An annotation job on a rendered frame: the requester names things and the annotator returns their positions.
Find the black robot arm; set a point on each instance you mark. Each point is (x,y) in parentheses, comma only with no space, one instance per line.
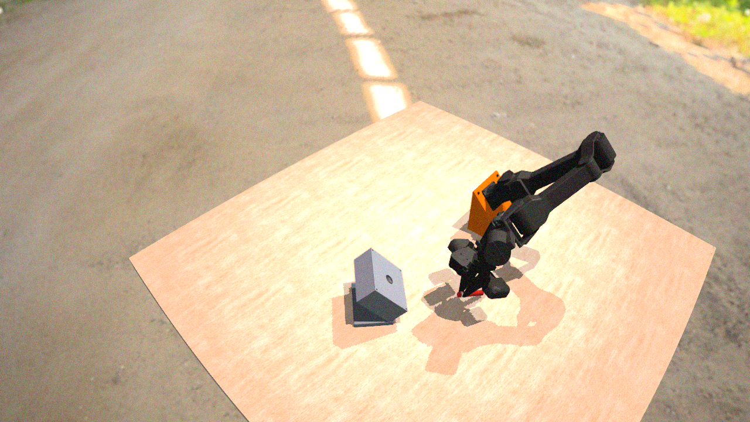
(527,211)

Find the dark red peg with grey band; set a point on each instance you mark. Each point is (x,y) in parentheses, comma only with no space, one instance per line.
(476,293)

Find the grey sloped panel with hole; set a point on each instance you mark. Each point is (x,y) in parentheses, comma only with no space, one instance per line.
(378,292)

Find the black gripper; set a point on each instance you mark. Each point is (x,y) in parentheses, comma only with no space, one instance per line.
(493,287)

